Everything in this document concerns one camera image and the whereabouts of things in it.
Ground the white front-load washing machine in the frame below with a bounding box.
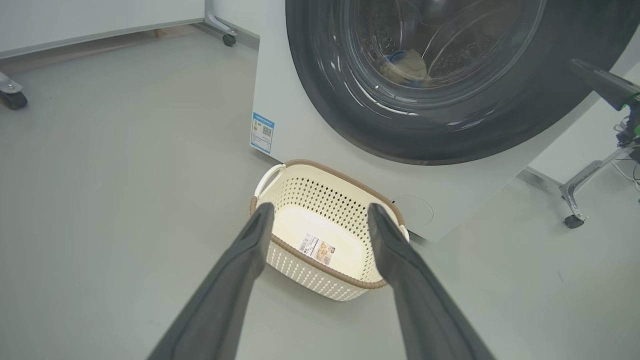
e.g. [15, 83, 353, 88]
[249, 0, 640, 245]

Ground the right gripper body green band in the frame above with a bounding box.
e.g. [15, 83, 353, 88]
[616, 95, 640, 163]

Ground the basket product label sticker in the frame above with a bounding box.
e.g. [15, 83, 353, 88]
[298, 233, 337, 266]

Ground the cream garment with line print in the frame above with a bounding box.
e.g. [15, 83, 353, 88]
[377, 50, 432, 87]

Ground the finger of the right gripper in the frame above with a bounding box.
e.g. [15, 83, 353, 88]
[569, 58, 640, 112]

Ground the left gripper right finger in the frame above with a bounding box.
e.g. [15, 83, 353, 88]
[367, 202, 496, 360]

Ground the pale yellow garment blue cuff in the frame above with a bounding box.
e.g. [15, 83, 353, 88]
[385, 48, 413, 65]

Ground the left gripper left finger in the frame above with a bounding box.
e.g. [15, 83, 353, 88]
[147, 202, 276, 360]

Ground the cream perforated laundry basket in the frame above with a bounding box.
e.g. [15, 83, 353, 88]
[248, 158, 411, 303]

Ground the blue white energy label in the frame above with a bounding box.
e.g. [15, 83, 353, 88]
[249, 111, 276, 155]

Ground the white partition on casters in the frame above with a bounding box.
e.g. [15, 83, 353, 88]
[0, 0, 238, 111]

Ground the metal stand with caster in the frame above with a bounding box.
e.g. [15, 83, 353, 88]
[517, 30, 640, 230]

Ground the black washing machine door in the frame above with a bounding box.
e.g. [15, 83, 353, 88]
[285, 0, 640, 166]

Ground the round white filter cover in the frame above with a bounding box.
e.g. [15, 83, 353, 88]
[392, 195, 435, 237]

